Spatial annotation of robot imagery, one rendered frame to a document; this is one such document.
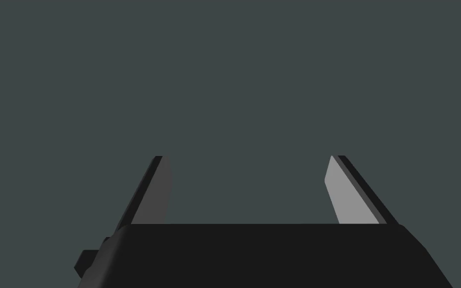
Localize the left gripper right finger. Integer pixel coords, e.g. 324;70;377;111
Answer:
324;154;399;225

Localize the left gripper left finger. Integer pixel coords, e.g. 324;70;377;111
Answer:
115;155;174;233

